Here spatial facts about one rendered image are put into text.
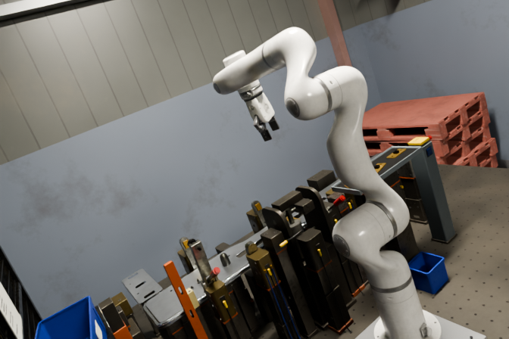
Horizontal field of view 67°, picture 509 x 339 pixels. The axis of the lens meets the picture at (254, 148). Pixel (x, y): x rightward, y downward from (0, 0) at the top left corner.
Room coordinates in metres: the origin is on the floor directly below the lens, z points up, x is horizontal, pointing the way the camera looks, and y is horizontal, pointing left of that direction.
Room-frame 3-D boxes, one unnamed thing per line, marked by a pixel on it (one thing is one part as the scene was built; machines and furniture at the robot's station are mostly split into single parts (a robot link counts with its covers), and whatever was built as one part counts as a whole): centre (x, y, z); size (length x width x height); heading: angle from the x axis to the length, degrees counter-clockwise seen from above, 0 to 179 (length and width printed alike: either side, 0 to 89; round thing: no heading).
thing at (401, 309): (0.97, -0.23, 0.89); 0.19 x 0.19 x 0.18
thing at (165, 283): (1.45, 0.53, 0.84); 0.12 x 0.07 x 0.28; 29
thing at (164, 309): (1.55, -0.05, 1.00); 1.38 x 0.22 x 0.02; 119
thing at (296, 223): (1.30, -0.05, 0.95); 0.18 x 0.13 x 0.49; 119
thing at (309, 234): (1.19, -0.08, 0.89); 0.09 x 0.08 x 0.38; 29
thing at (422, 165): (1.48, -0.63, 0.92); 0.08 x 0.08 x 0.44; 29
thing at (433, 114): (3.28, -1.35, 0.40); 1.07 x 0.74 x 0.79; 28
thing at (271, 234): (1.23, 0.05, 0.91); 0.07 x 0.05 x 0.42; 29
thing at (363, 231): (0.96, -0.20, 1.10); 0.19 x 0.12 x 0.24; 114
